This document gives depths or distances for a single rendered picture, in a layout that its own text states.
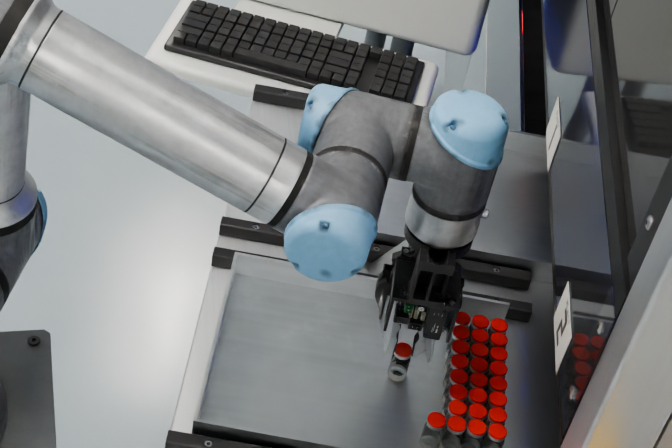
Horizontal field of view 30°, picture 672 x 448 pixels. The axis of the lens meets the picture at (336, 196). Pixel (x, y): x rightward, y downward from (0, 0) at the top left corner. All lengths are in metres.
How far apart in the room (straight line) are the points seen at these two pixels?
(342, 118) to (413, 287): 0.20
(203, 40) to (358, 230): 0.97
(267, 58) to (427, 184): 0.81
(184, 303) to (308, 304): 1.20
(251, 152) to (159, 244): 1.76
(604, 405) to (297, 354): 0.43
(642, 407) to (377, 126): 0.35
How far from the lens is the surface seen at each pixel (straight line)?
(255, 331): 1.49
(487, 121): 1.17
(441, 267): 1.25
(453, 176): 1.19
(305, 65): 1.98
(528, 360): 1.54
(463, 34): 2.09
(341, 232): 1.06
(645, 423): 1.21
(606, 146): 1.35
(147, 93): 1.06
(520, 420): 1.48
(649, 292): 1.10
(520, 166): 1.80
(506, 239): 1.68
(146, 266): 2.78
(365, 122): 1.17
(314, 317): 1.51
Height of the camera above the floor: 1.99
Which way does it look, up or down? 42 degrees down
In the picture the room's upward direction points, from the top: 11 degrees clockwise
